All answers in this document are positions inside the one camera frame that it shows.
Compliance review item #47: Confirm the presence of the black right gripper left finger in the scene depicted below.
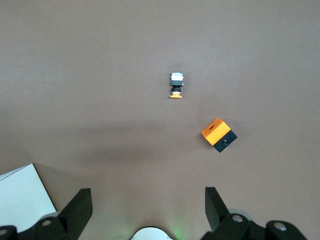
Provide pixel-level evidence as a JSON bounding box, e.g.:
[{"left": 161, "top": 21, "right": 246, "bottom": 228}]
[{"left": 0, "top": 187, "right": 94, "bottom": 240}]

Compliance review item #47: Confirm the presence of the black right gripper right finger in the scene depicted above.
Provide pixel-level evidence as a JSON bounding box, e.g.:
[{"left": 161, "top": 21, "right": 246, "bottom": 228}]
[{"left": 201, "top": 186, "right": 309, "bottom": 240}]

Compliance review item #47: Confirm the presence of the white drawer cabinet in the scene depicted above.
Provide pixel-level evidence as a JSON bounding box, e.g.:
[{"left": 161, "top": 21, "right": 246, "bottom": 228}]
[{"left": 0, "top": 163, "right": 57, "bottom": 233}]

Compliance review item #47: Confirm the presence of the yellow push button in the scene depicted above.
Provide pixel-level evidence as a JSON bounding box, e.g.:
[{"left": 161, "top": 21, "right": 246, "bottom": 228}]
[{"left": 168, "top": 71, "right": 186, "bottom": 100}]

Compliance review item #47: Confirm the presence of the brown table mat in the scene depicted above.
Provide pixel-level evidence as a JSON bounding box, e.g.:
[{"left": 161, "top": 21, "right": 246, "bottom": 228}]
[{"left": 0, "top": 0, "right": 320, "bottom": 240}]

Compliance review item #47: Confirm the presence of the orange black switch box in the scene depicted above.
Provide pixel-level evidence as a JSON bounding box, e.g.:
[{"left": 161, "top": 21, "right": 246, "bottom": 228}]
[{"left": 200, "top": 117, "right": 238, "bottom": 154}]

